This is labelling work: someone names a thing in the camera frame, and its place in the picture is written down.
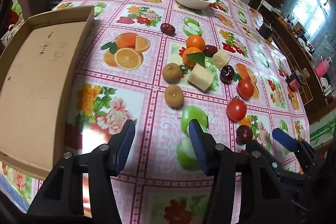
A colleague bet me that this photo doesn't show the dark red cherry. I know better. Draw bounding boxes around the dark red cherry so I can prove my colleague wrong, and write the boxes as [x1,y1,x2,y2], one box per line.
[236,125,254,145]
[220,65,235,83]

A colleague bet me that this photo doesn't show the dark wooden cabinet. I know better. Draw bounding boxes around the dark wooden cabinet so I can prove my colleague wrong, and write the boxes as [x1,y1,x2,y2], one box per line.
[249,0,336,122]

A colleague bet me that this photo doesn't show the red jujube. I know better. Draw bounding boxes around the red jujube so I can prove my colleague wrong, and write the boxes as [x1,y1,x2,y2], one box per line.
[203,45,218,57]
[161,23,175,35]

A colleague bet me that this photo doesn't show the pink container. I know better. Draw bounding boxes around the pink container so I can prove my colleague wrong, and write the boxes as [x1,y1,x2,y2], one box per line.
[315,59,331,78]

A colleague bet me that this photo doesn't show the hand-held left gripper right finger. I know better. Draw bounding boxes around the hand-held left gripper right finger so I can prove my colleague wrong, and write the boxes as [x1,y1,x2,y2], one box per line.
[188,119,298,224]

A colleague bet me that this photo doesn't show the floral fruit print tablecloth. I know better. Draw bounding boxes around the floral fruit print tablecloth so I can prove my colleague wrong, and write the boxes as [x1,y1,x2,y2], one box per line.
[0,0,311,224]

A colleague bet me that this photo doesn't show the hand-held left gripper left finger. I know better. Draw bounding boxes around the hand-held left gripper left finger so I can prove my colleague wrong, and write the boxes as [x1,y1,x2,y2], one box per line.
[26,119,136,224]

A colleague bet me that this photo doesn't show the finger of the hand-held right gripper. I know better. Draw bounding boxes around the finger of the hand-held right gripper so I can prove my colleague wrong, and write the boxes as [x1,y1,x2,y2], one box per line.
[272,128,324,176]
[245,139,307,182]

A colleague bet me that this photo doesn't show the red tomato with stem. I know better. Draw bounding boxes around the red tomato with stem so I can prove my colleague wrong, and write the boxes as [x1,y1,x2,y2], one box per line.
[226,96,247,122]

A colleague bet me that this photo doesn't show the large pale yellow chunk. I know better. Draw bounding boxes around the large pale yellow chunk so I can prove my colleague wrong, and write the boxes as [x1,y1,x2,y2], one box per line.
[187,63,215,91]

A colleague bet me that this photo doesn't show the orange with green leaf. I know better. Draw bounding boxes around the orange with green leaf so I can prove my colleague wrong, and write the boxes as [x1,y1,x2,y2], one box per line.
[182,47,206,68]

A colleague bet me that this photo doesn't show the brown longan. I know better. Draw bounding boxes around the brown longan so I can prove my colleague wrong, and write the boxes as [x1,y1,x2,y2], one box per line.
[164,85,184,109]
[162,63,182,83]

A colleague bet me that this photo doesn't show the small pale yellow chunk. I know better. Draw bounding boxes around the small pale yellow chunk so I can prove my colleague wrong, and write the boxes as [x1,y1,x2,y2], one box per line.
[211,50,231,70]

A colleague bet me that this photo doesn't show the small black container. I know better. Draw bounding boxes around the small black container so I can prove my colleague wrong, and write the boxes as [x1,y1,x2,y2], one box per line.
[259,21,273,39]

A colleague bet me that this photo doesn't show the shallow cardboard box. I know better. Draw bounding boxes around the shallow cardboard box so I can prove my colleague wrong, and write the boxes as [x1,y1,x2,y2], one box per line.
[0,5,95,180]

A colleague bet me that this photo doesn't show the plain orange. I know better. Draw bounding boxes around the plain orange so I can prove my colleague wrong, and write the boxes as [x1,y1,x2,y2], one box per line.
[186,35,206,51]

